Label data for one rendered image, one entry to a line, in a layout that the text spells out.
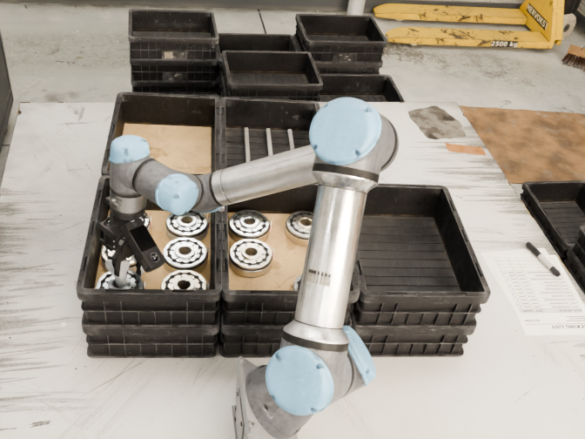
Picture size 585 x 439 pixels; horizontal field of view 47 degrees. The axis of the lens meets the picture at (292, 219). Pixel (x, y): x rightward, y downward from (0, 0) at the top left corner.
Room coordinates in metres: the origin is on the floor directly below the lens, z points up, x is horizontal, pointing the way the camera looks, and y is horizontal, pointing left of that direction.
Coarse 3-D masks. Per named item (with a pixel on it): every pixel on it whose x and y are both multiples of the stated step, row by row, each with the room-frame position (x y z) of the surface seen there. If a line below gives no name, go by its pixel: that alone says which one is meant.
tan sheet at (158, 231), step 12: (156, 216) 1.27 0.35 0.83; (156, 228) 1.23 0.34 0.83; (156, 240) 1.18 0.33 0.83; (168, 240) 1.19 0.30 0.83; (204, 240) 1.21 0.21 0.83; (144, 276) 1.06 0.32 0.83; (156, 276) 1.07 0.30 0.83; (204, 276) 1.09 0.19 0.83; (144, 288) 1.02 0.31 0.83; (156, 288) 1.03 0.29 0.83
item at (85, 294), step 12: (96, 192) 1.22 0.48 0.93; (96, 204) 1.18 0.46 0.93; (96, 216) 1.13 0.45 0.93; (216, 216) 1.19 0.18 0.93; (216, 228) 1.15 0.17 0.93; (216, 240) 1.11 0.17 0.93; (84, 252) 1.02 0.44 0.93; (216, 252) 1.07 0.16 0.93; (84, 264) 0.99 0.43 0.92; (216, 264) 1.03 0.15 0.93; (84, 276) 0.94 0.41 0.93; (216, 276) 1.00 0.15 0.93; (84, 288) 0.91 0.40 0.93; (96, 288) 0.92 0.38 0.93; (108, 288) 0.92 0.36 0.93; (216, 288) 0.96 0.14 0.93; (84, 300) 0.90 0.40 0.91; (96, 300) 0.90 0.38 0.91; (108, 300) 0.91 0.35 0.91; (120, 300) 0.91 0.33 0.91; (132, 300) 0.92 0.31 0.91; (144, 300) 0.92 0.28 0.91; (156, 300) 0.92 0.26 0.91; (168, 300) 0.93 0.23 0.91; (180, 300) 0.93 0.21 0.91; (192, 300) 0.94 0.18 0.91; (204, 300) 0.94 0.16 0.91; (216, 300) 0.95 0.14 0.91
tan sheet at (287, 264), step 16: (272, 224) 1.31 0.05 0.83; (272, 240) 1.24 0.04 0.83; (288, 240) 1.25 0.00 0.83; (288, 256) 1.20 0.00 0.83; (304, 256) 1.20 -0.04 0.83; (272, 272) 1.13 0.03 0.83; (288, 272) 1.14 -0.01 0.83; (240, 288) 1.07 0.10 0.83; (256, 288) 1.07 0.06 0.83; (272, 288) 1.08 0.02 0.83; (288, 288) 1.09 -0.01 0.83
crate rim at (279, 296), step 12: (228, 264) 1.04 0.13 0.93; (228, 276) 1.00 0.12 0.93; (228, 288) 0.97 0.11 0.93; (228, 300) 0.95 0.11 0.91; (240, 300) 0.96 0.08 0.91; (252, 300) 0.96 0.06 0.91; (264, 300) 0.96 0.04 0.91; (276, 300) 0.97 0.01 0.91; (288, 300) 0.97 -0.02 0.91; (348, 300) 1.00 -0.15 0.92
